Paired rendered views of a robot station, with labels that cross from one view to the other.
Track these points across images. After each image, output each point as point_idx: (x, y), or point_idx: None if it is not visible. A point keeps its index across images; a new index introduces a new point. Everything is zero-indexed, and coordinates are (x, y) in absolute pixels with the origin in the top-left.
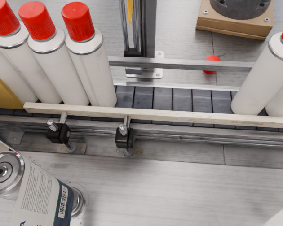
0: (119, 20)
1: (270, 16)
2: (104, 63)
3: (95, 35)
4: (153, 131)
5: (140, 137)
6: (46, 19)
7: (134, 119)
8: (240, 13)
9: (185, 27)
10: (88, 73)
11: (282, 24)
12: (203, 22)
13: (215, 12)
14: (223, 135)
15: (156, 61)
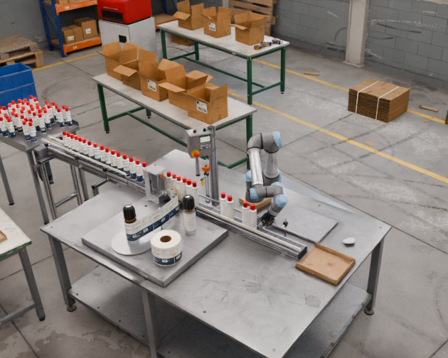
0: (219, 192)
1: (257, 204)
2: (196, 192)
3: (196, 187)
4: (201, 213)
5: (199, 216)
6: (190, 182)
7: (199, 209)
8: (247, 199)
9: (236, 200)
10: (193, 193)
11: (266, 209)
12: (240, 199)
13: (244, 198)
14: (215, 219)
15: (208, 197)
